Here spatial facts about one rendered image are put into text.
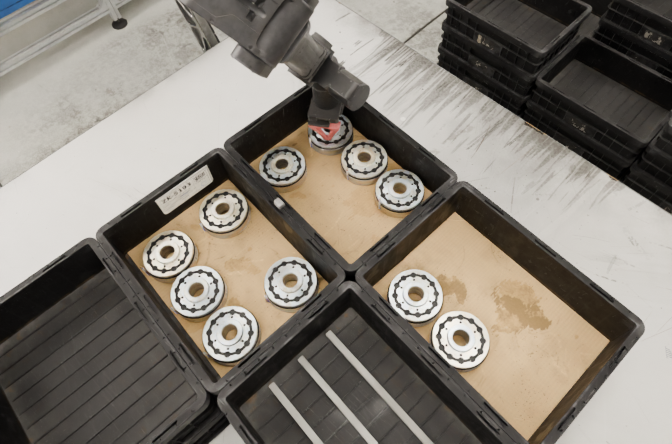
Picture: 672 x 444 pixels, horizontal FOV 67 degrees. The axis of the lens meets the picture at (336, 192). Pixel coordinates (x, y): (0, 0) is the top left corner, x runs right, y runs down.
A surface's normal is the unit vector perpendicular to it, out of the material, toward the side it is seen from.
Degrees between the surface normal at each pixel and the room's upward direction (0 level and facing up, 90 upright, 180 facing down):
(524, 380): 0
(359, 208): 0
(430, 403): 0
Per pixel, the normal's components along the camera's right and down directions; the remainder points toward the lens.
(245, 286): -0.04, -0.51
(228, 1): 0.44, 0.47
